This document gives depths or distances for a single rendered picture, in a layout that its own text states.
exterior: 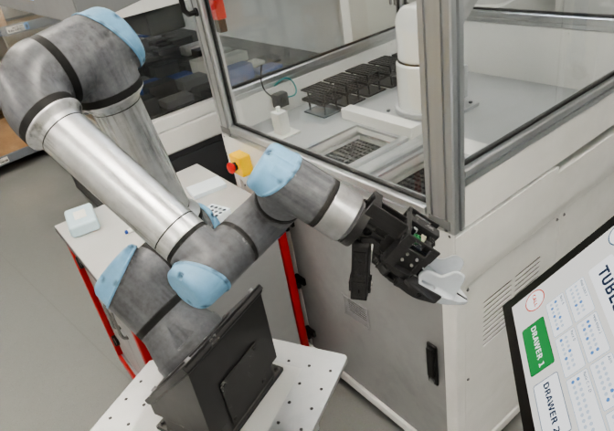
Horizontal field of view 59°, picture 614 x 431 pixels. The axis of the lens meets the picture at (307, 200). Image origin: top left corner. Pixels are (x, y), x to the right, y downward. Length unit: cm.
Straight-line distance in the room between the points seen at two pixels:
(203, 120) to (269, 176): 160
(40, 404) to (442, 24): 216
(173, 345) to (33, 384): 172
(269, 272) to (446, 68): 100
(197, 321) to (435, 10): 71
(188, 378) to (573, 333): 61
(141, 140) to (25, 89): 22
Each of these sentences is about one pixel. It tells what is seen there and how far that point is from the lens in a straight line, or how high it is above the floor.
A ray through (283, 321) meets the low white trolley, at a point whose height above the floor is 35.
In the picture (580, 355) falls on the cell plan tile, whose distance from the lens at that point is 84.
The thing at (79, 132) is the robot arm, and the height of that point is 140.
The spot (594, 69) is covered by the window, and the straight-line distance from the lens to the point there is 160.
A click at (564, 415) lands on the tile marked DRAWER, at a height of 102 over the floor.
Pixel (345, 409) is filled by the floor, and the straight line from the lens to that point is 211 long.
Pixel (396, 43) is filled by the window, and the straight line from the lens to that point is 116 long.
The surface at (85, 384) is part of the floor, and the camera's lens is 257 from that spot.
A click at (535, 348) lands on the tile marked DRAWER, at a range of 91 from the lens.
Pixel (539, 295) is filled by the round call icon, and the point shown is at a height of 102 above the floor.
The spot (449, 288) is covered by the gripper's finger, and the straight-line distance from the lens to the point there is 80.
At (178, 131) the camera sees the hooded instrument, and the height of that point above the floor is 88.
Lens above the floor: 165
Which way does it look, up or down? 30 degrees down
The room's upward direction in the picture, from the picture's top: 10 degrees counter-clockwise
